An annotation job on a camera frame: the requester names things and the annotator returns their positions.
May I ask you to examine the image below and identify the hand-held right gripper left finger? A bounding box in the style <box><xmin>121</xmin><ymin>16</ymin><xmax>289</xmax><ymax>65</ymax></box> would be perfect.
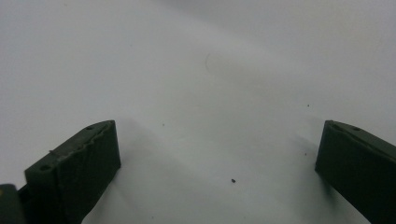
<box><xmin>18</xmin><ymin>119</ymin><xmax>122</xmax><ymax>224</ymax></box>

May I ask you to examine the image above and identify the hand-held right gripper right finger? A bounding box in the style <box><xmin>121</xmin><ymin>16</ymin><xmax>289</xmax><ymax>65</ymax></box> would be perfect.
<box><xmin>314</xmin><ymin>119</ymin><xmax>396</xmax><ymax>224</ymax></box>

